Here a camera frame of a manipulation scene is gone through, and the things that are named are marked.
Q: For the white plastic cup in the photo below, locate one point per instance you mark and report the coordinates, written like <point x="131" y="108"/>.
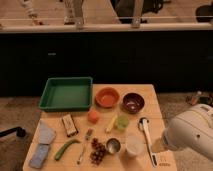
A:
<point x="133" y="145"/>

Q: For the blue sponge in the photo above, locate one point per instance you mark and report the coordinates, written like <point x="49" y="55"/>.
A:
<point x="39" y="156"/>

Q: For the small metal cup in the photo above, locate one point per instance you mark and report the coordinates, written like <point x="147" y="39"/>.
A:
<point x="113" y="146"/>

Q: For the orange bowl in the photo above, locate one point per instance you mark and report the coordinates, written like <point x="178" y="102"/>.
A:
<point x="107" y="97"/>

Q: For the green cucumber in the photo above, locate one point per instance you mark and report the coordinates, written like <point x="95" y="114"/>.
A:
<point x="63" y="148"/>

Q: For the brown chocolate bar box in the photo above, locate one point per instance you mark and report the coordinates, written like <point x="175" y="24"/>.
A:
<point x="69" y="125"/>

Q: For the orange fruit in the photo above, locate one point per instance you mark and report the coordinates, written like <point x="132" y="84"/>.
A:
<point x="93" y="116"/>

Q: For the grey folded cloth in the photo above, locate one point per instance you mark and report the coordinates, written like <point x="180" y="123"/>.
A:
<point x="46" y="134"/>

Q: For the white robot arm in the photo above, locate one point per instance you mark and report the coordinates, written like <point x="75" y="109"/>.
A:
<point x="190" y="129"/>

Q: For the white handled dish brush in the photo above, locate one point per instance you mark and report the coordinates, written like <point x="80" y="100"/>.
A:
<point x="143" y="127"/>

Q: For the purple bowl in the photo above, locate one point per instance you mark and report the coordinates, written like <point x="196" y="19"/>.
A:
<point x="133" y="103"/>

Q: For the green plastic cup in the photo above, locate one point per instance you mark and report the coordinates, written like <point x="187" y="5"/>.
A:
<point x="122" y="122"/>

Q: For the bunch of dark grapes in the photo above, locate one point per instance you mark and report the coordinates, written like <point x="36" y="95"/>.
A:
<point x="98" y="151"/>

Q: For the green plastic tray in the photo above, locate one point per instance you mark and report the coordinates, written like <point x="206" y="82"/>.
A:
<point x="67" y="94"/>

